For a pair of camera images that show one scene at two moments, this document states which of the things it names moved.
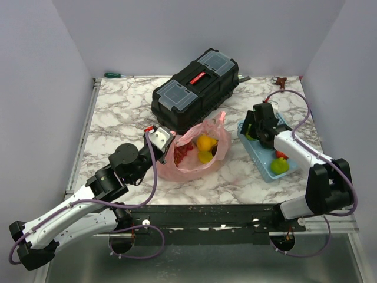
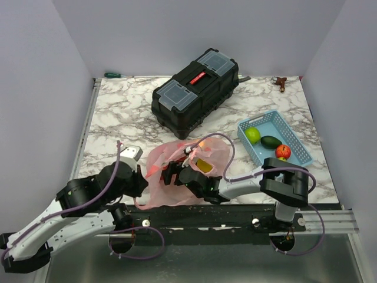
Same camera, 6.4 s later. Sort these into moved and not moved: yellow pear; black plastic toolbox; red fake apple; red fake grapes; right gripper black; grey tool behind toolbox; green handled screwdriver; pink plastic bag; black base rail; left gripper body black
Moved: pink plastic bag; yellow pear; red fake grapes; left gripper body black; right gripper black
Not moved: grey tool behind toolbox; green handled screwdriver; black base rail; black plastic toolbox; red fake apple
